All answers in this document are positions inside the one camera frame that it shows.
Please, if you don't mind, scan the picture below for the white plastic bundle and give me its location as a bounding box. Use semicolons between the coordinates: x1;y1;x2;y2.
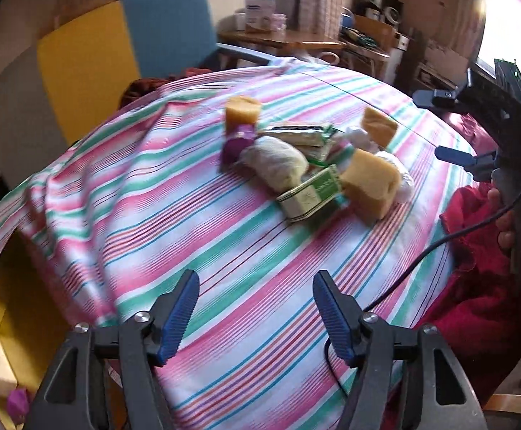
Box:
344;128;380;154
374;149;416;204

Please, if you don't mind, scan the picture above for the yellow sponge cube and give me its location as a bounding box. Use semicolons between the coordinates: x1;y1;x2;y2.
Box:
224;96;262;133
360;107;398;149
340;149;401;225

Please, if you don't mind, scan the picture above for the green cracker packet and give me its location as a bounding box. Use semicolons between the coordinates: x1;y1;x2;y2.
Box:
276;164;342;222
257;124;336;148

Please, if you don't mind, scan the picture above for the white towel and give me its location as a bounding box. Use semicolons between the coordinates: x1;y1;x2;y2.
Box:
240;136;309;193

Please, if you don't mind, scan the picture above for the purple snack packet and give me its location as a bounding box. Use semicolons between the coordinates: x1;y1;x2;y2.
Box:
221;124;256;167
5;387;32;426

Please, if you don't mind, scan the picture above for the person right hand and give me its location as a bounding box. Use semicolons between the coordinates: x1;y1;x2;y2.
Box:
487;187;515;252

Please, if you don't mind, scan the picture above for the red cloth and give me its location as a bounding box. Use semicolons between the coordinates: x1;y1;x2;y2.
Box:
414;182;521;359

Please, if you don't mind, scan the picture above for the gold open box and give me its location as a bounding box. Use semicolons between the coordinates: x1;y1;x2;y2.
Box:
0;231;69;395

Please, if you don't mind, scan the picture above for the striped bed sheet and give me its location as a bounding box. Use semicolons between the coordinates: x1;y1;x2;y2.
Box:
0;59;471;429

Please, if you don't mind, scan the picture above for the wooden side table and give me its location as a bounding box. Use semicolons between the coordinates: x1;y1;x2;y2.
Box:
218;30;345;54

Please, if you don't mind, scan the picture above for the white box on table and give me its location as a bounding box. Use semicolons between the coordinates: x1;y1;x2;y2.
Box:
245;0;276;33

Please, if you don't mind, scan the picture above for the dark red garment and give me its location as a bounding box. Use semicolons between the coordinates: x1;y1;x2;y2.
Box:
119;67;211;109

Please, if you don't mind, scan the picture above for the grey yellow blue chair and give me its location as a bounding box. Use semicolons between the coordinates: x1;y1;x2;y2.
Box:
0;0;274;187

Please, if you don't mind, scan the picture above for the black cable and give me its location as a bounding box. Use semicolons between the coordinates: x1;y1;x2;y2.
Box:
322;98;521;399

